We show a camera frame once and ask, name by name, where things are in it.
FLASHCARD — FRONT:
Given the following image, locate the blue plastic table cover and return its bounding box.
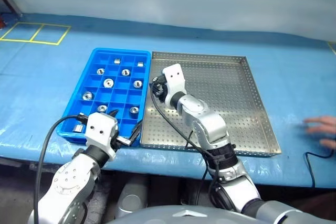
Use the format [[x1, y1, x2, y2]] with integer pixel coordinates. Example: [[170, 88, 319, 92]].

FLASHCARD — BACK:
[[0, 13, 336, 188]]

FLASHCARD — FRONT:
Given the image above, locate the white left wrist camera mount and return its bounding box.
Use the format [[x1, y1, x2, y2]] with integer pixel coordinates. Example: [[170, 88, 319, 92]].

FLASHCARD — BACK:
[[85, 112, 119, 162]]

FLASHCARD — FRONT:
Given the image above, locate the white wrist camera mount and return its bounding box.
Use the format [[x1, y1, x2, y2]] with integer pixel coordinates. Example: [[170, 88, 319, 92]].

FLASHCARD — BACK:
[[85, 112, 119, 162], [162, 63, 187, 96]]

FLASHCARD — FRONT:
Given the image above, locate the thin black table cable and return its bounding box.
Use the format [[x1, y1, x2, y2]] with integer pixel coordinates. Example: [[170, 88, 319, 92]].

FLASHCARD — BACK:
[[303, 149, 336, 188]]

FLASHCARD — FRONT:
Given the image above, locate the blue compartment plastic tray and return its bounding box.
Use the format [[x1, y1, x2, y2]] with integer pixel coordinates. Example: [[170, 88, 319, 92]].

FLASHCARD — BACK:
[[57, 47, 152, 148]]

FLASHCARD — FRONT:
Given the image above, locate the person's bare hand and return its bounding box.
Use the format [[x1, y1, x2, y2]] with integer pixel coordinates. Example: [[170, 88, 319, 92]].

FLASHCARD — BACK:
[[301, 115, 336, 149]]

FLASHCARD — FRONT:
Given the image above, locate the silver robot torso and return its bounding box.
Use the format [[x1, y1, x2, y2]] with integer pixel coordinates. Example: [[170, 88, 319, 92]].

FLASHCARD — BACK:
[[106, 200, 336, 224]]

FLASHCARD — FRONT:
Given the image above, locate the grey rounded robot leg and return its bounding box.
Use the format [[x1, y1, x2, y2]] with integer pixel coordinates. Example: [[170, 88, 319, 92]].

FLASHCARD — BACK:
[[114, 181, 150, 219]]

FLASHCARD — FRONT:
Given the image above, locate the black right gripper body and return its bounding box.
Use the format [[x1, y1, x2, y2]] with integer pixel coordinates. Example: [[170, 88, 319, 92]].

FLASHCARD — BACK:
[[154, 74, 169, 103]]

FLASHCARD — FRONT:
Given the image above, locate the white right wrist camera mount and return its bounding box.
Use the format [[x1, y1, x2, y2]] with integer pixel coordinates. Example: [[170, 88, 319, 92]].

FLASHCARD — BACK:
[[162, 63, 187, 96]]

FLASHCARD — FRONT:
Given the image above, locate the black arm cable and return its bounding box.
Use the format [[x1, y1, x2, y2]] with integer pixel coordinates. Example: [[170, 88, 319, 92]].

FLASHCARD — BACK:
[[33, 113, 89, 224], [149, 82, 237, 209]]

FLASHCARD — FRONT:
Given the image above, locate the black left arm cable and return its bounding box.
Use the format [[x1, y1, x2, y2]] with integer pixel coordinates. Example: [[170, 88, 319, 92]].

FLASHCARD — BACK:
[[33, 113, 89, 224]]

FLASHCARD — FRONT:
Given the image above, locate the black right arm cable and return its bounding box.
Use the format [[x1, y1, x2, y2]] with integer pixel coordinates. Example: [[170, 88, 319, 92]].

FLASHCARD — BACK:
[[149, 82, 237, 209]]

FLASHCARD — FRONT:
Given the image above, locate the perforated steel tray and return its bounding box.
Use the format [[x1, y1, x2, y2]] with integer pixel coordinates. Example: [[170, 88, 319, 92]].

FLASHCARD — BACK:
[[140, 51, 282, 158]]

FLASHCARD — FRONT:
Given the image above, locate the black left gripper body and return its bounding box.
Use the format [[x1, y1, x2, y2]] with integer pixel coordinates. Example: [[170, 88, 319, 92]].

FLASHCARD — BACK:
[[112, 126, 132, 147]]

